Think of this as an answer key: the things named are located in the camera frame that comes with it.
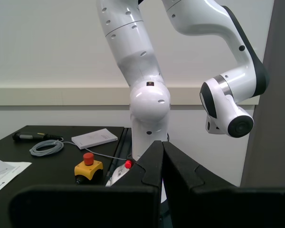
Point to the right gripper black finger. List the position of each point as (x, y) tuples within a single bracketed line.
[(123, 204), (216, 206)]

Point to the white industrial robot arm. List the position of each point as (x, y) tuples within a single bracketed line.
[(142, 71)]

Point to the small red knob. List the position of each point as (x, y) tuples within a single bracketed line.
[(128, 164)]

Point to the yellow emergency stop button box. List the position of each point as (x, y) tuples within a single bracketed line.
[(88, 169)]

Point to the thick white booklet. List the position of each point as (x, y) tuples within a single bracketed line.
[(93, 139)]

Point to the grey partition panel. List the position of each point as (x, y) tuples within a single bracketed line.
[(270, 118)]

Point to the white printed paper sheet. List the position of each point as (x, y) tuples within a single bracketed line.
[(12, 175)]

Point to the beige wall trunking rail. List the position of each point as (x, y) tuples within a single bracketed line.
[(61, 96)]

